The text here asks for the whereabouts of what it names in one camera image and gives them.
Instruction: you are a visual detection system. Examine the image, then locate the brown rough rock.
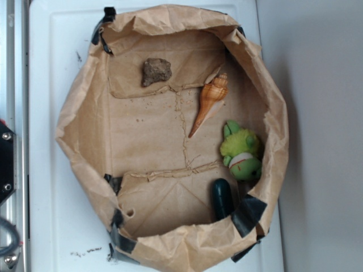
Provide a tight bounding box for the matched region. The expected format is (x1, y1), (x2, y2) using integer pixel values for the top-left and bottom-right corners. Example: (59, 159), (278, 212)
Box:
(141, 58), (172, 87)

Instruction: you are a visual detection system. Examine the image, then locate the brown paper bag bin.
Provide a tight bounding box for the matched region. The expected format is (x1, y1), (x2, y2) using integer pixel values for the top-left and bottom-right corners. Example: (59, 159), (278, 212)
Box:
(56, 5), (289, 271)

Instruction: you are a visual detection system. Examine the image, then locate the orange spiral seashell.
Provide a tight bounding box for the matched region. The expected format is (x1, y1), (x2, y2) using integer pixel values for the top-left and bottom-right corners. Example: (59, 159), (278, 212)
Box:
(188, 73), (229, 138)

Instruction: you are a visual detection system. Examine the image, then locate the green plush frog toy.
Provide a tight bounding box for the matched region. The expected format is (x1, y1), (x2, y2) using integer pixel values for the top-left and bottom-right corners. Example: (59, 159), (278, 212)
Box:
(220, 120), (263, 181)

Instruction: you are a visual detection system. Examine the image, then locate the dark green plastic cucumber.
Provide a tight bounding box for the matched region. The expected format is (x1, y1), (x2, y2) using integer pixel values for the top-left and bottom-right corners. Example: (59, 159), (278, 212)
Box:
(212, 178), (234, 220)

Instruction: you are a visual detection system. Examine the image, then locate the white plastic tray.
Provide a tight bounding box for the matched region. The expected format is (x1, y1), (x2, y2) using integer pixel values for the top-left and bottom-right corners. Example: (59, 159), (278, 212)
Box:
(28, 0), (286, 272)

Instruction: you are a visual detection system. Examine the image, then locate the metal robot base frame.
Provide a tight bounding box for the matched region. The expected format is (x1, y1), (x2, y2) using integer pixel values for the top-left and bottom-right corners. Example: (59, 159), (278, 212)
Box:
(1, 1), (31, 271)

